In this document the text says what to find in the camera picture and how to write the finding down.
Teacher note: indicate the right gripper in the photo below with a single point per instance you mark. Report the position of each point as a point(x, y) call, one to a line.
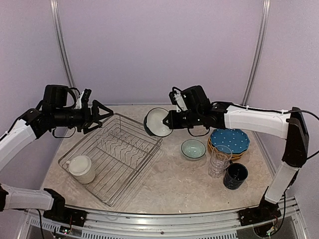
point(173, 124)

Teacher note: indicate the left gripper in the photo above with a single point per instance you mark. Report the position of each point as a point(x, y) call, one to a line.
point(87, 119)

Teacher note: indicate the dark teal striped bowl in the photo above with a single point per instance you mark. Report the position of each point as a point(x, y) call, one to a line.
point(153, 124)

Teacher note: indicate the light striped bowl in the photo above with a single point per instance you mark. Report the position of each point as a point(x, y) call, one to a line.
point(193, 149)

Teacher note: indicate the clear glass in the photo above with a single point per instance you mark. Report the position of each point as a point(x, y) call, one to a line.
point(222, 148)
point(215, 170)

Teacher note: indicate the blue dotted plate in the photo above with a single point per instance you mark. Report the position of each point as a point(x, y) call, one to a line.
point(235, 139)

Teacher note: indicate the yellow dotted plate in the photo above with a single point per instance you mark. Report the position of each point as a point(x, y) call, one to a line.
point(233, 158)
point(210, 148)

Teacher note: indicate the dark blue mug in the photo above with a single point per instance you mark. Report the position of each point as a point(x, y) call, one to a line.
point(234, 175)

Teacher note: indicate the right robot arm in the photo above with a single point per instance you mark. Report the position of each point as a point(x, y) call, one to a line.
point(194, 108)

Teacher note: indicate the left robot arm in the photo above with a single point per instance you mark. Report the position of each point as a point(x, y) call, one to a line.
point(60, 107)

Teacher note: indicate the white cup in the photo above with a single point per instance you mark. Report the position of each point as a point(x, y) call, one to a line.
point(81, 168)

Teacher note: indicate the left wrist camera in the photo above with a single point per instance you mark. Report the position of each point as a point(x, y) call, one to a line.
point(83, 99)

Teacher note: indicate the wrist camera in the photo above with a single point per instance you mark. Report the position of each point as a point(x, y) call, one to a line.
point(83, 99)
point(177, 99)

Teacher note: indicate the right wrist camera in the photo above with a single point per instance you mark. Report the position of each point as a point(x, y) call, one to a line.
point(177, 99)

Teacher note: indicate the wire dish rack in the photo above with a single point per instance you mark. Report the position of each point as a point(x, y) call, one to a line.
point(119, 151)

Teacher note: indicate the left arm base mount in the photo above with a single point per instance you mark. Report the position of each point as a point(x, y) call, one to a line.
point(70, 216)

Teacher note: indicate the aluminium front rail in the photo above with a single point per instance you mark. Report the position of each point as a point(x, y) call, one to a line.
point(96, 224)

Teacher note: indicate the left aluminium post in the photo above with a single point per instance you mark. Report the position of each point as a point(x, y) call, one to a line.
point(60, 41)

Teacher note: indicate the aluminium post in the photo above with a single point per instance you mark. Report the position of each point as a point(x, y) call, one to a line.
point(60, 41)
point(258, 51)

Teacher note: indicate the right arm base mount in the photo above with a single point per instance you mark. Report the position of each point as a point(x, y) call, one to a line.
point(255, 215)

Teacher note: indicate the right aluminium post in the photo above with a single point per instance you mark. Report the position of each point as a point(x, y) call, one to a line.
point(258, 51)

